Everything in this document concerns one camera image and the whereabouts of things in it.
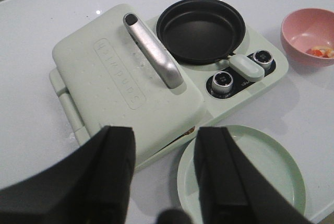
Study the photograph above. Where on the black round frying pan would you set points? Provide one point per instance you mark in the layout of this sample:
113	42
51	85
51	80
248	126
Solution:
200	32

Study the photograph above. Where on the silver control knob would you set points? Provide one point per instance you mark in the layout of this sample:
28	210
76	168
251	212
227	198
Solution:
222	82
263	58

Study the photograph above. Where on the mint green round plate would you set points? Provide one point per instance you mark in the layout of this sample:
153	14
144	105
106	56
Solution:
265	153

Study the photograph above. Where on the cooked shrimp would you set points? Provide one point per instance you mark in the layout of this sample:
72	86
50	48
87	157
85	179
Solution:
321	51

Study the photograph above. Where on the bread slice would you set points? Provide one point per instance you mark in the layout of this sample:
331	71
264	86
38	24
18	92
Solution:
189	131

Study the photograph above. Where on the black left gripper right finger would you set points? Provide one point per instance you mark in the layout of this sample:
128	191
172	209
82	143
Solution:
231	189

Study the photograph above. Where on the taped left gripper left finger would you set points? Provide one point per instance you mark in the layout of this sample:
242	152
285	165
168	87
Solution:
91	185

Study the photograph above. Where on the pink plastic bowl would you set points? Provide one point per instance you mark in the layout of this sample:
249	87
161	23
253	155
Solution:
304	29

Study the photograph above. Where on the breakfast maker hinged lid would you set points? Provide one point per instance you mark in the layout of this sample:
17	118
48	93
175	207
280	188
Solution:
102	78

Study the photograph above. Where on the right silver control knob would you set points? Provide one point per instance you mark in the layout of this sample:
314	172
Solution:
263	58

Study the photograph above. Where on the left silver control knob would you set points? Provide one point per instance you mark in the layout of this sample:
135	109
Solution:
222	82

